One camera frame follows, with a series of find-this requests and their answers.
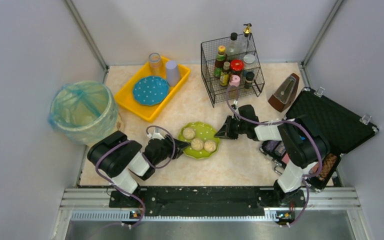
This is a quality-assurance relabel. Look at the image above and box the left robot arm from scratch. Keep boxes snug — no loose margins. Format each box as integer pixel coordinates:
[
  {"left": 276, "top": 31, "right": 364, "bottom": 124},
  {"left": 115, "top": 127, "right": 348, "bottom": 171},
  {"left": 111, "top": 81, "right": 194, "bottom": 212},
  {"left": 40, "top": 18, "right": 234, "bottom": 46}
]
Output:
[{"left": 87, "top": 128, "right": 190, "bottom": 196}]

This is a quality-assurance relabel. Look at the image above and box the yellow cap sauce bottle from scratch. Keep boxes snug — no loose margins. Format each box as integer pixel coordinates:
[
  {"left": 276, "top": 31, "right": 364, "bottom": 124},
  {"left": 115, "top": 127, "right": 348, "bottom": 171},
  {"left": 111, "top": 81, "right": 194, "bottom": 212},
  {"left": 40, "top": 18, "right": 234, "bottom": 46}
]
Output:
[{"left": 213, "top": 45, "right": 227, "bottom": 78}]

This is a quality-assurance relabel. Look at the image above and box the blue dotted plate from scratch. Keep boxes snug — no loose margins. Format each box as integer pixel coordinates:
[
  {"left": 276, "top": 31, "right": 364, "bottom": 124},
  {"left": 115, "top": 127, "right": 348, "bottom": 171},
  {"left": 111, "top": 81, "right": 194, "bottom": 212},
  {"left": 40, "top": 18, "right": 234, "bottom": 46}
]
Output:
[{"left": 132, "top": 75, "right": 170, "bottom": 106}]

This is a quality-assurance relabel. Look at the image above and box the pink lid spice jar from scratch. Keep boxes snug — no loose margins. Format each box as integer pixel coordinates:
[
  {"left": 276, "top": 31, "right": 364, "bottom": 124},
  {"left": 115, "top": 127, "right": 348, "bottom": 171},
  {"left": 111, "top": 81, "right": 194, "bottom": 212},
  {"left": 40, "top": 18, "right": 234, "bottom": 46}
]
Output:
[{"left": 229, "top": 74, "right": 241, "bottom": 88}]

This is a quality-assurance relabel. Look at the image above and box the white steamed bun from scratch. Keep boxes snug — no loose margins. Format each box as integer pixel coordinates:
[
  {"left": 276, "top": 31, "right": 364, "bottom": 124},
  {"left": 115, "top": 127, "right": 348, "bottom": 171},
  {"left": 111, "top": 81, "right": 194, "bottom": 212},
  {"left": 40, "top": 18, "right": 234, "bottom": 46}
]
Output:
[
  {"left": 190, "top": 138, "right": 204, "bottom": 151},
  {"left": 203, "top": 140, "right": 218, "bottom": 153},
  {"left": 182, "top": 127, "right": 196, "bottom": 140}
]

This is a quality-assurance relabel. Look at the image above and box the black wire rack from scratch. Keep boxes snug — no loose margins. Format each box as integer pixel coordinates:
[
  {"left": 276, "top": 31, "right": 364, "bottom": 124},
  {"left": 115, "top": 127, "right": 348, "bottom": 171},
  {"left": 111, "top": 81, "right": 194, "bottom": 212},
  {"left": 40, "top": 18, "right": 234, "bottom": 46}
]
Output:
[{"left": 200, "top": 33, "right": 266, "bottom": 108}]

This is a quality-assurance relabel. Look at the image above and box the small black lid jar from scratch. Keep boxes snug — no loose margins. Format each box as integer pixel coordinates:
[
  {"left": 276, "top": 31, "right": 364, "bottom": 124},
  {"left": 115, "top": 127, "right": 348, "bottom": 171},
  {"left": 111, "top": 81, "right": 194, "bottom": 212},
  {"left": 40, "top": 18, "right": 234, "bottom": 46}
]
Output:
[{"left": 244, "top": 71, "right": 255, "bottom": 89}]

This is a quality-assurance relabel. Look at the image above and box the blue transparent cup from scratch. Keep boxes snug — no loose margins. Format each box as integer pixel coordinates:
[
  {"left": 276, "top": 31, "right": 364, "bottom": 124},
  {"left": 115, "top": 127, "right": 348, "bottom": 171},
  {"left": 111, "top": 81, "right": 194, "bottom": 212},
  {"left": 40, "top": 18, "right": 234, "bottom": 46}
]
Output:
[{"left": 148, "top": 52, "right": 162, "bottom": 64}]

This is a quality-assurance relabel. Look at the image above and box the brown metronome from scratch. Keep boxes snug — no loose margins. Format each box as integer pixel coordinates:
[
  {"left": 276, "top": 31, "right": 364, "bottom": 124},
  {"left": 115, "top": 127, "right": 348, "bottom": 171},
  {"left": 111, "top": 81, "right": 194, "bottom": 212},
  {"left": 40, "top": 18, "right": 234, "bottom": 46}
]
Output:
[{"left": 268, "top": 73, "right": 300, "bottom": 113}]

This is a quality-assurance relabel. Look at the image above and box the purple plastic cup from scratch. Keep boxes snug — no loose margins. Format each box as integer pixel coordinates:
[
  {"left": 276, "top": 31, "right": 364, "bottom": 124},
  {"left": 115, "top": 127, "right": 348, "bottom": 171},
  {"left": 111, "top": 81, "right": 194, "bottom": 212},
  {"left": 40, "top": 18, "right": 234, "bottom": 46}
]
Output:
[{"left": 165, "top": 60, "right": 181, "bottom": 87}]

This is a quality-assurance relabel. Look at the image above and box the green dotted plate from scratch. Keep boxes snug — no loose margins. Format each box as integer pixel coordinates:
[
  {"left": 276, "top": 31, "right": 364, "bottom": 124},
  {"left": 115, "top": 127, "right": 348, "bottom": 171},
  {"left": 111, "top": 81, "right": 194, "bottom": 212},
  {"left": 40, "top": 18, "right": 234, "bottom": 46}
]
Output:
[{"left": 178, "top": 121, "right": 221, "bottom": 160}]

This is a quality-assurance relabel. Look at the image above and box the trash bin with green bag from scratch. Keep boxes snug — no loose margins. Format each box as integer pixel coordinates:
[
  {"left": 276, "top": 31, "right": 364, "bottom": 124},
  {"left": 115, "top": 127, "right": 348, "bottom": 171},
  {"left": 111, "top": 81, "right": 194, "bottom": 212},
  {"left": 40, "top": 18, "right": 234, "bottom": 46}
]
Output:
[{"left": 48, "top": 81, "right": 125, "bottom": 147}]

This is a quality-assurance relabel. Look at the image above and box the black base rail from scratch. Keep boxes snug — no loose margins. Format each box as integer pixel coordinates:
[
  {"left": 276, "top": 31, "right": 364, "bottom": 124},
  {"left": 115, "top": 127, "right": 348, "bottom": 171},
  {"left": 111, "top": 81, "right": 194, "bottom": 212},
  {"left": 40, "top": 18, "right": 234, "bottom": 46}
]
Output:
[{"left": 59, "top": 185, "right": 362, "bottom": 223}]

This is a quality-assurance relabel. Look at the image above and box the black poker chip case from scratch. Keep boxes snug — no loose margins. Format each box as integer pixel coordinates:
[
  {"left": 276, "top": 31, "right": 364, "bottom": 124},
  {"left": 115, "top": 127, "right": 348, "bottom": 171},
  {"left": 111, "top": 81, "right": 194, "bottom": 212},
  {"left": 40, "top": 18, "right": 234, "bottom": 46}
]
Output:
[{"left": 261, "top": 88, "right": 379, "bottom": 191}]

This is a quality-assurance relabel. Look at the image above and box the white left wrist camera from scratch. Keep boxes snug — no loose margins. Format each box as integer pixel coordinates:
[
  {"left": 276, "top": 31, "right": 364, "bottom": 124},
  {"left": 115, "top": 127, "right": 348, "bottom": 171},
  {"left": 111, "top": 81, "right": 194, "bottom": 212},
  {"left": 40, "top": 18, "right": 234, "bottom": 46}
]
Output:
[{"left": 147, "top": 128, "right": 165, "bottom": 140}]

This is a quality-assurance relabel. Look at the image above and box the pink transparent cup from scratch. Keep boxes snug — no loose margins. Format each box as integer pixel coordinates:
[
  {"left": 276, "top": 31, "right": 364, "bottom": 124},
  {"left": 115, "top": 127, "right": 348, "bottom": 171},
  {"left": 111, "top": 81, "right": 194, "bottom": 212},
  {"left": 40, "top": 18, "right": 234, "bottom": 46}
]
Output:
[{"left": 149, "top": 62, "right": 165, "bottom": 77}]

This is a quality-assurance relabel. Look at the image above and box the yellow plastic tray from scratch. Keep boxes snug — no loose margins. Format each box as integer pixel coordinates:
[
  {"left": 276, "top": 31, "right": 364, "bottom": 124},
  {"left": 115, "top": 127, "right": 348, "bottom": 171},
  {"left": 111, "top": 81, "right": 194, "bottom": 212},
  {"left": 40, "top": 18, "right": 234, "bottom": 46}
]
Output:
[{"left": 114, "top": 62, "right": 191, "bottom": 123}]

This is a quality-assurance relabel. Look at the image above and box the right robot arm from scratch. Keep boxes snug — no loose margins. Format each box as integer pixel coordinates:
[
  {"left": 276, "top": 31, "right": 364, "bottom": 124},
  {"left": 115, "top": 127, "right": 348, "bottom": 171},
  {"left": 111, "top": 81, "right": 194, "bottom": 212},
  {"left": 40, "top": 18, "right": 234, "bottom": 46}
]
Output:
[{"left": 214, "top": 104, "right": 331, "bottom": 205}]

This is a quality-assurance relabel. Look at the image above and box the small yellow oil bottle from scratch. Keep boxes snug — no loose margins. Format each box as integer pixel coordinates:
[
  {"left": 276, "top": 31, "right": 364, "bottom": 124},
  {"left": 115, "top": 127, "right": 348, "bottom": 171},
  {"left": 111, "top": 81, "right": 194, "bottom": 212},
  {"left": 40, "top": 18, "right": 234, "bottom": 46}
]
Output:
[{"left": 219, "top": 61, "right": 231, "bottom": 87}]

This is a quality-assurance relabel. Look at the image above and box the red lid sauce jar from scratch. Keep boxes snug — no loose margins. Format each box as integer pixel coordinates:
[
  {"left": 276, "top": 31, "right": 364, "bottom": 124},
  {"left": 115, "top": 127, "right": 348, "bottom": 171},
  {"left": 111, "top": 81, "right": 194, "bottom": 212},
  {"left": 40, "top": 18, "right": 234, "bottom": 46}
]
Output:
[{"left": 230, "top": 59, "right": 245, "bottom": 77}]

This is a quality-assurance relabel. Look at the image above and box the silver lid white can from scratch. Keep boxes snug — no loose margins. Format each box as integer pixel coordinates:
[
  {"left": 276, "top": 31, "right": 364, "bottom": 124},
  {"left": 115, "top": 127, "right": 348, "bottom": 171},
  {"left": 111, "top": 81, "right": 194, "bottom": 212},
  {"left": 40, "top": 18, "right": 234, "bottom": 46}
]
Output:
[{"left": 242, "top": 53, "right": 256, "bottom": 77}]

